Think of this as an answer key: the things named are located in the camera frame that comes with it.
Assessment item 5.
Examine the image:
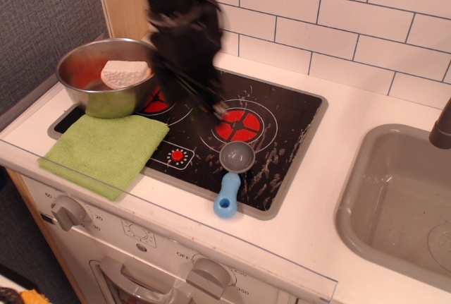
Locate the white toy oven front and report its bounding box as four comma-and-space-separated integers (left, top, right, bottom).
23, 177, 336, 303

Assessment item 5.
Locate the grey oven knob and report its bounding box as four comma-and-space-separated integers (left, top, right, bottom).
51, 195, 87, 231
186, 258, 231, 300

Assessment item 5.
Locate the grey right oven knob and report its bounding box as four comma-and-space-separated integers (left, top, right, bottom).
186, 258, 231, 300

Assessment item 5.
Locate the grey faucet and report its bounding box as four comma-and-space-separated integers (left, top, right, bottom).
429, 99, 451, 150

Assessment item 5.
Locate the grey sink basin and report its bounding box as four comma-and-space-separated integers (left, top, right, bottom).
336, 124, 450, 291

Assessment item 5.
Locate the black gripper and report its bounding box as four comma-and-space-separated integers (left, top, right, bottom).
147, 0, 228, 128

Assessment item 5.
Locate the orange yellow object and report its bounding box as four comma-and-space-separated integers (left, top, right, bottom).
19, 289, 51, 304

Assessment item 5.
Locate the black toy stove top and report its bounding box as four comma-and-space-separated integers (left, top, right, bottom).
47, 51, 329, 221

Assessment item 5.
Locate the grey left oven knob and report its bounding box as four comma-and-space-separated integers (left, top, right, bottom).
51, 195, 87, 231

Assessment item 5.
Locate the green microfiber cloth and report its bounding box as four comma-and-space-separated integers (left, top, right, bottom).
38, 115, 169, 201

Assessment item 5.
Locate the white orange toy food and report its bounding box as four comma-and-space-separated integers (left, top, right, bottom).
100, 60, 152, 90

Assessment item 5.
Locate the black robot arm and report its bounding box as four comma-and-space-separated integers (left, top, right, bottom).
147, 0, 226, 130

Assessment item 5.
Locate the red stove button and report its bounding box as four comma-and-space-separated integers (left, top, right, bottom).
171, 150, 185, 162

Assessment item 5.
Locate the silver metal bowl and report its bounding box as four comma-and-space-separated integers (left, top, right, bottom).
56, 38, 156, 118

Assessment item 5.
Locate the blue handled grey spoon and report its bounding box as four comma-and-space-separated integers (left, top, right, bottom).
213, 141, 256, 219

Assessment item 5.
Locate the wooden side panel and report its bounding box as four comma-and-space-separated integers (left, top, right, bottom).
101, 0, 149, 39

